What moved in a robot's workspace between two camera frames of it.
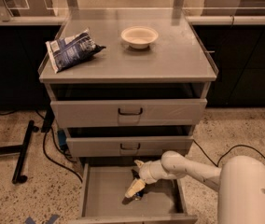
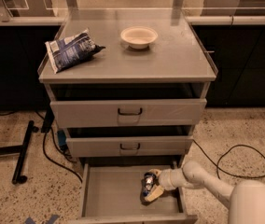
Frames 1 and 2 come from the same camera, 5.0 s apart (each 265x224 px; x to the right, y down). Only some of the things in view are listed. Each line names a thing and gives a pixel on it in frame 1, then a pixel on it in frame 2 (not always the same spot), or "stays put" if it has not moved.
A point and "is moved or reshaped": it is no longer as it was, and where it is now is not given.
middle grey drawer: (133, 146) stays put
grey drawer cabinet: (129, 85) stays put
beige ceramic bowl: (139, 37) stays put
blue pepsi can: (138, 196) is moved or reshaped
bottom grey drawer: (104, 186) stays put
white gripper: (146, 173) -> (166, 179)
